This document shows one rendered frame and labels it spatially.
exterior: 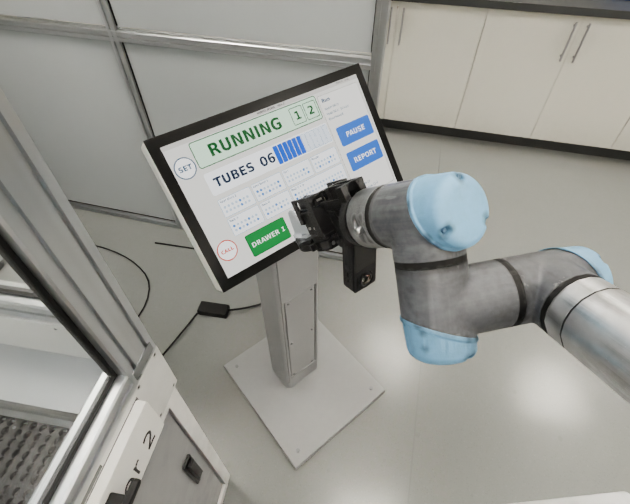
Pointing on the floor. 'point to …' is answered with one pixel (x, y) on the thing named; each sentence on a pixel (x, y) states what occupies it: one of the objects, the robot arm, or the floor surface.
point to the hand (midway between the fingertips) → (302, 236)
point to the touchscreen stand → (300, 364)
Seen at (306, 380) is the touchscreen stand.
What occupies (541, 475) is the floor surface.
